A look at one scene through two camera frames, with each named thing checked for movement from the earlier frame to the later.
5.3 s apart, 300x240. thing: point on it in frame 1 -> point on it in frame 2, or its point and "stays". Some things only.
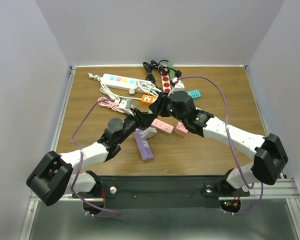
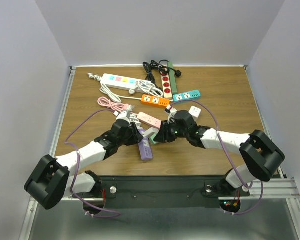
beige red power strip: [166, 81] stays
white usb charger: [148, 132] stays
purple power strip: [143, 145] stays
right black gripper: [159, 104] -> [163, 136]
